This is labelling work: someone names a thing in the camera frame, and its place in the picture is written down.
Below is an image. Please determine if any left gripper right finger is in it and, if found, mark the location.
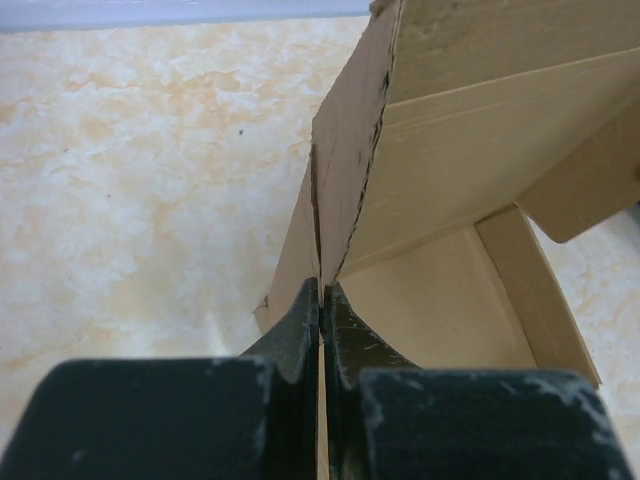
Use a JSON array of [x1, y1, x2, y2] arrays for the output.
[[322, 285, 633, 479]]

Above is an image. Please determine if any cardboard box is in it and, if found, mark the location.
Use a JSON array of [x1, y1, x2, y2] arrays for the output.
[[255, 1, 639, 479]]

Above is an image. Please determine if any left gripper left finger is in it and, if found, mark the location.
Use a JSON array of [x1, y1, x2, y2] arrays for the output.
[[1, 279, 319, 479]]

